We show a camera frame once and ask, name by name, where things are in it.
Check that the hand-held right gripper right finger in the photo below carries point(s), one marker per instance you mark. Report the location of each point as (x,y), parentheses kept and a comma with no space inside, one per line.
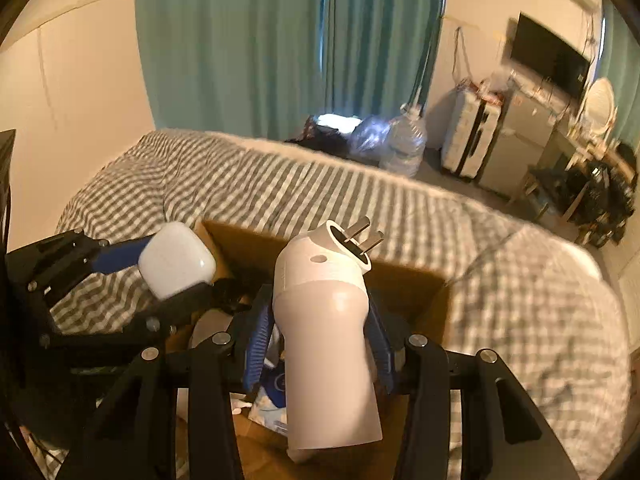
(381,347)

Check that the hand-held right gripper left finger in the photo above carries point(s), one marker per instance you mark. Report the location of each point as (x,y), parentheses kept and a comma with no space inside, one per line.
(257,342)

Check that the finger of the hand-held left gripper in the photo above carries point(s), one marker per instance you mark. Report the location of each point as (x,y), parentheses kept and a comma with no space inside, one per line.
(190,305)
(117,256)

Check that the white earbuds case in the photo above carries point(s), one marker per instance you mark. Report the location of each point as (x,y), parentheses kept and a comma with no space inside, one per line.
(175,260)

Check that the blue and white packet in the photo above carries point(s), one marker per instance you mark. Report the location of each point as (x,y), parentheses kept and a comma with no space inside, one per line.
(272,391)

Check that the white plug-in device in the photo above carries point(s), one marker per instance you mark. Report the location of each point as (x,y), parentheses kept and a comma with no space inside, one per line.
(325,350)

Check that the brown cardboard box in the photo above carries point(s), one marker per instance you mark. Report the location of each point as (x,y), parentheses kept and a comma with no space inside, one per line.
(415,291)

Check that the grey checked blanket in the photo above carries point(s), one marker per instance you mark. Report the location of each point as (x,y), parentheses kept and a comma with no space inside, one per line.
(500,270)

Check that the large clear water bottle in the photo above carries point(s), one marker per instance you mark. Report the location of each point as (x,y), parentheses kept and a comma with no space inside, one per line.
(405,142)

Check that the dark cloth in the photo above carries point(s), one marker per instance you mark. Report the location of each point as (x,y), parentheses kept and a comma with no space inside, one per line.
(320,140)

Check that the crumpled clear plastic bag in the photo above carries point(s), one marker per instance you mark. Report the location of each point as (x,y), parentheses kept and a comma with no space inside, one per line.
(372,136)

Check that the dark chair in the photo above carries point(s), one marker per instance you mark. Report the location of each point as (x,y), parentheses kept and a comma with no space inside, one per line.
(545,187)

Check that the white suitcase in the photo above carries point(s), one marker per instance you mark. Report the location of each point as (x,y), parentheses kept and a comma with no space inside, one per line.
(470,135)

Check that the silver small fridge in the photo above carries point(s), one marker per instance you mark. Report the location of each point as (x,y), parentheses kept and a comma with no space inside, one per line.
(515,150)

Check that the teal curtain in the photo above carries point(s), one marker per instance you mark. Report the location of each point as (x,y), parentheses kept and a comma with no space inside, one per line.
(230,45)
(620,75)
(380,35)

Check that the black jacket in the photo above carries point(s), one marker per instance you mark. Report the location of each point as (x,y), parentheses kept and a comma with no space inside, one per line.
(602,200)

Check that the white oval mirror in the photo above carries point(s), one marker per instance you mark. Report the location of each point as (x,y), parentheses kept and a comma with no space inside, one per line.
(599,107)

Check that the black wall television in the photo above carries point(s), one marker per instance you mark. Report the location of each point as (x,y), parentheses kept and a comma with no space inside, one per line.
(547,57)

